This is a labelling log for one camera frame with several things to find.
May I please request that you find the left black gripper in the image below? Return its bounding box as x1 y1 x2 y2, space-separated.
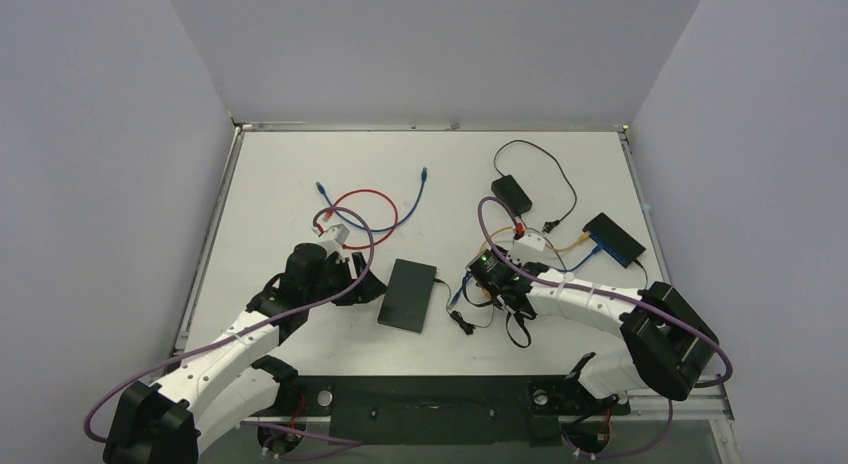
305 252 386 308

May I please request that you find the yellow ethernet cable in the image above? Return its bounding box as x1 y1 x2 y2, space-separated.
476 225 592 257

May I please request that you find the blue ethernet cable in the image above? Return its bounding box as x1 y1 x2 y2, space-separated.
315 167 429 236
447 243 604 315

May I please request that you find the black power adapter with cord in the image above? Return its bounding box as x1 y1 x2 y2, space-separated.
490 140 648 290

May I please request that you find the black network switch small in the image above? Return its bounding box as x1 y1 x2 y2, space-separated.
582 213 646 268

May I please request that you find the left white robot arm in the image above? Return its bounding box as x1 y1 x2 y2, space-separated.
103 243 387 463

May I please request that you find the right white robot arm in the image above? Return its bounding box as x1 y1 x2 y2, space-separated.
467 250 719 411

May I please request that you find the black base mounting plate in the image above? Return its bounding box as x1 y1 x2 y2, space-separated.
260 376 631 446

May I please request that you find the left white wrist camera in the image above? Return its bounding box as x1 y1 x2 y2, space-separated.
317 224 350 253

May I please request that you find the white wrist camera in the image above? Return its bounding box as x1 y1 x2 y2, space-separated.
509 232 547 262
317 224 350 253

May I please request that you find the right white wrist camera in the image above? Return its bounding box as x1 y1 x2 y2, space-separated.
509 232 547 262

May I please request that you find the red ethernet cable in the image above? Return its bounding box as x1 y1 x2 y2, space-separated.
321 188 400 252

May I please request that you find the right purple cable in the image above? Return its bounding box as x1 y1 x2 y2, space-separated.
477 196 734 389

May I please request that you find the purple cable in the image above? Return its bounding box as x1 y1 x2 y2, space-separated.
83 206 376 444
477 196 734 389

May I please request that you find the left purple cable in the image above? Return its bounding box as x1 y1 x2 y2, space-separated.
83 206 376 444

